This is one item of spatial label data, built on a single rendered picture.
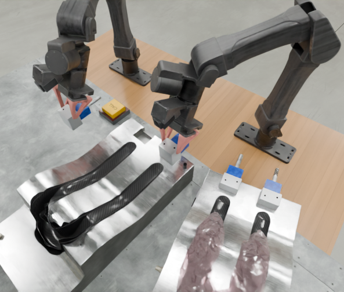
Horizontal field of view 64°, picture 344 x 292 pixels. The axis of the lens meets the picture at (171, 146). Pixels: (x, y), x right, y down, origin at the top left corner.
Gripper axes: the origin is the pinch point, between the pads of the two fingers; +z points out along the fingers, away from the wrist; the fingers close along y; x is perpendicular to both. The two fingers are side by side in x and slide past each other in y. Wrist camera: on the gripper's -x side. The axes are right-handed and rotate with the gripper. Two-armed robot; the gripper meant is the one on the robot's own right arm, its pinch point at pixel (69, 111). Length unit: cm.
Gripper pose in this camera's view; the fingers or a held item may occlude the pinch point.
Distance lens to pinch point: 85.8
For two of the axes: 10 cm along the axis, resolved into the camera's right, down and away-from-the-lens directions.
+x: 5.9, -2.7, 7.6
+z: -3.1, 7.9, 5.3
